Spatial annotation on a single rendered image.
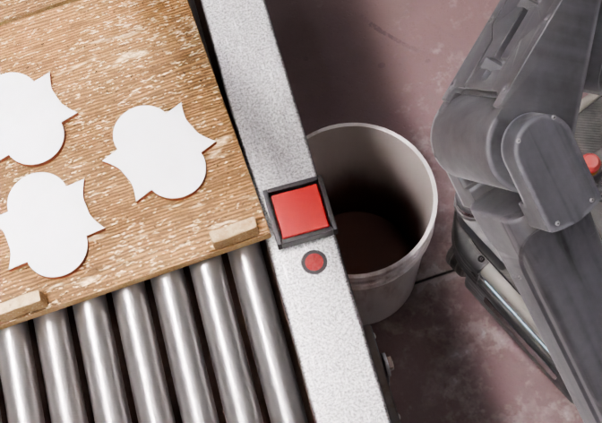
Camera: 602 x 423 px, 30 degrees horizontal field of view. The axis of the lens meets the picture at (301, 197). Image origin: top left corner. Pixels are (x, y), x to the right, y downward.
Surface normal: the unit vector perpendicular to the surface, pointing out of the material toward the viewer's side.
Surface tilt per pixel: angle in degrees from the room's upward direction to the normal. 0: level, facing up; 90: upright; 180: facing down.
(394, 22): 1
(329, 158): 87
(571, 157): 39
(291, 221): 0
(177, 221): 0
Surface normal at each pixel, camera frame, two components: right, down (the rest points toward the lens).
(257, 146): -0.06, -0.39
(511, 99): 0.33, 0.14
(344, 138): 0.09, 0.89
